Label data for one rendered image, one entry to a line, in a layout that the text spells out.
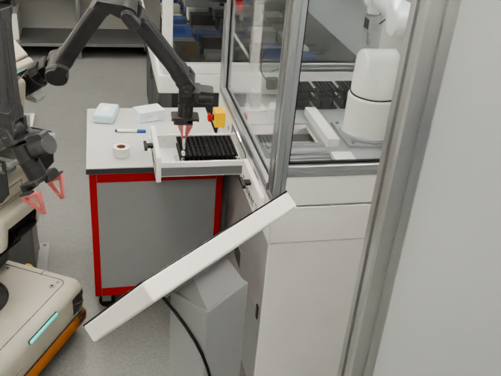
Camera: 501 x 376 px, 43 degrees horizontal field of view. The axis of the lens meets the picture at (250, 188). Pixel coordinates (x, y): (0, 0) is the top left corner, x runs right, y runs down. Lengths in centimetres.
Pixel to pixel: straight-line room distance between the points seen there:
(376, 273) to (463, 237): 13
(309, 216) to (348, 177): 19
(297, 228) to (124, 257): 102
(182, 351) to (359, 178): 84
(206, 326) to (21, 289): 141
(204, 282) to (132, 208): 128
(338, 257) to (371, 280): 140
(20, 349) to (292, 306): 102
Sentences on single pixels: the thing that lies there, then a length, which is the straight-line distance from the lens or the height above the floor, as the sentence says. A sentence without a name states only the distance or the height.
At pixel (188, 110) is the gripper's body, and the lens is 237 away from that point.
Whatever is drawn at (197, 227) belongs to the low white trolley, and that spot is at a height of 44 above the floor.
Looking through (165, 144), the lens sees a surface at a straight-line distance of 264.
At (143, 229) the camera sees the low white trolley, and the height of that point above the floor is 44.
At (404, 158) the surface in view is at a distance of 78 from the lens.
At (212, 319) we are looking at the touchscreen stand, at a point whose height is 99.
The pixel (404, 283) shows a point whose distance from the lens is 92.
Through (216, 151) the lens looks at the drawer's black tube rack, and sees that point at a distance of 250.
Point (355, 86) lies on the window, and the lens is 198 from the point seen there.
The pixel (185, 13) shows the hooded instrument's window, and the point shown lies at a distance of 319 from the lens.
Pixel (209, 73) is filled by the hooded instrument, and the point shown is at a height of 91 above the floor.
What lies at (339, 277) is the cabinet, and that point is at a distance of 233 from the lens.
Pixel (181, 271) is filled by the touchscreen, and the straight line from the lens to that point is 137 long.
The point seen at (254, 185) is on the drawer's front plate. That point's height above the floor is 93.
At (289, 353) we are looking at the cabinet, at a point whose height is 28.
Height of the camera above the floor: 201
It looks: 29 degrees down
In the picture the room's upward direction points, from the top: 5 degrees clockwise
